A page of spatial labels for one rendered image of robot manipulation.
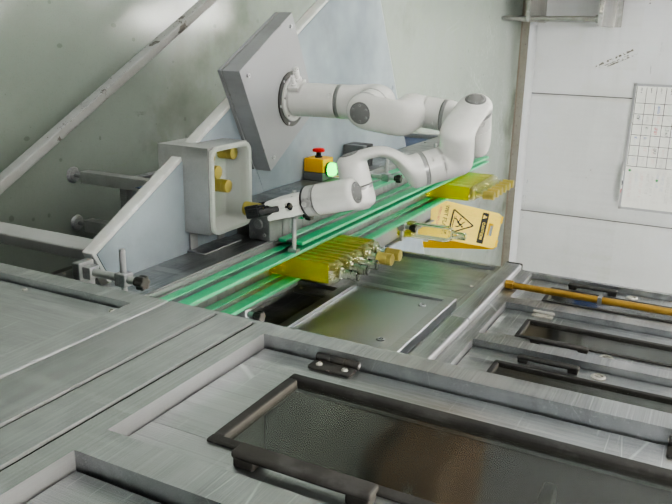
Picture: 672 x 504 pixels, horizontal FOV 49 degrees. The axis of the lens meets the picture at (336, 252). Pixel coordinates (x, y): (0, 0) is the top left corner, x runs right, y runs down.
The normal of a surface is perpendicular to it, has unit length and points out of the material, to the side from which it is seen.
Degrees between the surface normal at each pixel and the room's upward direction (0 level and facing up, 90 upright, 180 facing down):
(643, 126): 90
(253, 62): 2
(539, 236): 90
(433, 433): 90
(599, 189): 90
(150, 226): 0
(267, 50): 2
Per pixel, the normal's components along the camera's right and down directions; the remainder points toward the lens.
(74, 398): 0.02, -0.96
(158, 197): 0.88, 0.15
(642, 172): -0.47, 0.24
